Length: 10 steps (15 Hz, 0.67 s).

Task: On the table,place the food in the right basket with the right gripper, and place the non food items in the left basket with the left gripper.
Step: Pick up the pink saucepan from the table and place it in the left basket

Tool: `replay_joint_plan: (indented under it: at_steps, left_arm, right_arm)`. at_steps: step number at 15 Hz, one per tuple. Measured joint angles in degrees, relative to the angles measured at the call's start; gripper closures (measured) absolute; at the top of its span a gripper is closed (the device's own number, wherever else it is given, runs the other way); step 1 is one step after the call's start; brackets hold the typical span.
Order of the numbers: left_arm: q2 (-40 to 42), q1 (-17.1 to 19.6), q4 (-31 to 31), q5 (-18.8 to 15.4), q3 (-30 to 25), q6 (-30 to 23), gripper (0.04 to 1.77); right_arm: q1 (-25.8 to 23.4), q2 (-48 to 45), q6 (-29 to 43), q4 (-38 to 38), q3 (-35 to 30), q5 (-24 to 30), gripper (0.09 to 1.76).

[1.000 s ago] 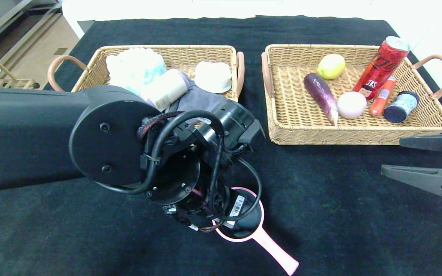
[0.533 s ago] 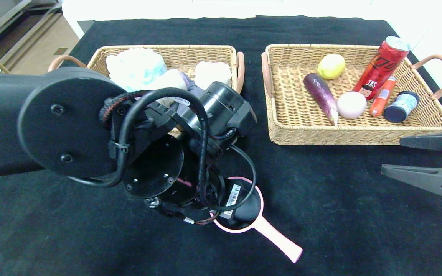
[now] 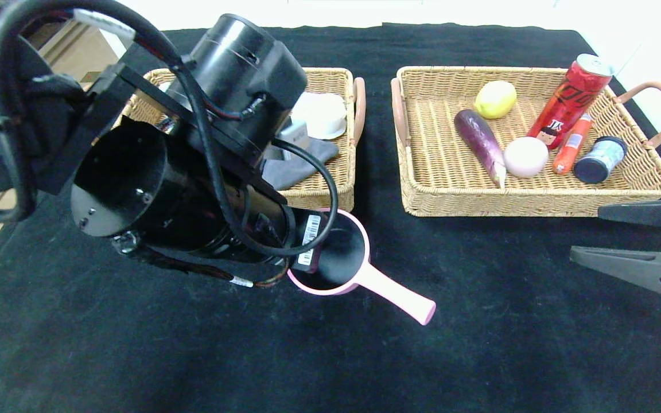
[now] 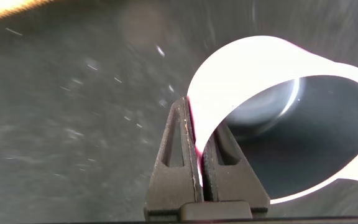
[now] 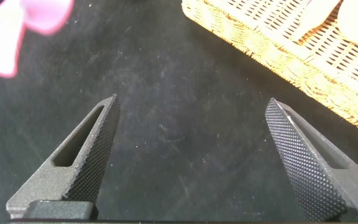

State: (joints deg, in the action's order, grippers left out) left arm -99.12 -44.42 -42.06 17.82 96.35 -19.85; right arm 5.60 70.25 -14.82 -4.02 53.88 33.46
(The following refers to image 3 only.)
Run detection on pink toy saucepan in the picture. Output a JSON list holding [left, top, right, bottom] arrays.
[[286, 209, 437, 326]]

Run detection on purple eggplant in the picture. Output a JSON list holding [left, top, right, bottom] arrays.
[[454, 110, 507, 190]]

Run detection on pale pink round fruit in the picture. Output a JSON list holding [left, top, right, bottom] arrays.
[[503, 137, 549, 179]]

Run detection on red cola can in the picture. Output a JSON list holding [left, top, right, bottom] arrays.
[[527, 54, 614, 151]]

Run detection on grey microfibre towel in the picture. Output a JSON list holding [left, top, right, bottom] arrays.
[[262, 138, 340, 192]]

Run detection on yellow lemon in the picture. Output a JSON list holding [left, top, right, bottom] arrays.
[[474, 81, 517, 120]]

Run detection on white table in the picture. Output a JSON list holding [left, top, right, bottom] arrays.
[[118, 0, 584, 35]]

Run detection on orange sausage stick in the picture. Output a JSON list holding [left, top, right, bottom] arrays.
[[553, 113, 593, 176]]

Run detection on small can dark blue lid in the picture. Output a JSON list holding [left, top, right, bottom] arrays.
[[573, 137, 628, 185]]

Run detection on wooden shelf unit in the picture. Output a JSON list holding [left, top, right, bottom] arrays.
[[24, 17, 119, 81]]

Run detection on rectangular wicker basket brown handles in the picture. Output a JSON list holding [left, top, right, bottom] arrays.
[[391, 66, 661, 219], [114, 68, 367, 213]]

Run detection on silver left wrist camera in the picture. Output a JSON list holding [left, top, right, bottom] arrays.
[[267, 118, 312, 162]]

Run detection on black braided cable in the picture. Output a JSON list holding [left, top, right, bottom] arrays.
[[114, 240, 292, 289]]

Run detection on black smooth cable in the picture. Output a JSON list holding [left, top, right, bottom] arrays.
[[0, 0, 340, 259]]

